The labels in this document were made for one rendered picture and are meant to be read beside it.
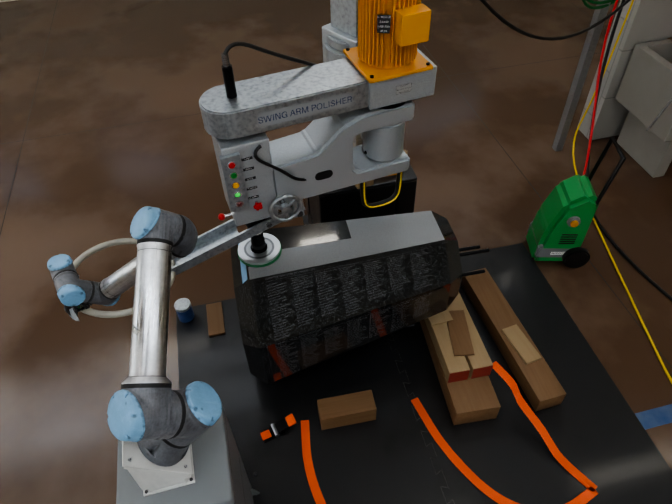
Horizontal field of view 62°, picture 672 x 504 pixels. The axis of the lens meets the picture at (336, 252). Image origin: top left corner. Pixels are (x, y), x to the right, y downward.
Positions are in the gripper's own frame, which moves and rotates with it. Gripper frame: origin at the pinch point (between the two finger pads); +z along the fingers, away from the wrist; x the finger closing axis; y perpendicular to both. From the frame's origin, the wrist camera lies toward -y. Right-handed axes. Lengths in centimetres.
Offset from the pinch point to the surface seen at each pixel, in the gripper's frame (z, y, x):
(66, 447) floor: 90, -7, -32
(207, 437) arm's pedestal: -2, 86, -4
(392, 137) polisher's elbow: -62, 70, 129
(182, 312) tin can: 73, -18, 61
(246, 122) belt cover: -82, 38, 72
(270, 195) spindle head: -45, 43, 78
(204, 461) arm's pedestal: -2, 92, -11
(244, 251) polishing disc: -3, 28, 73
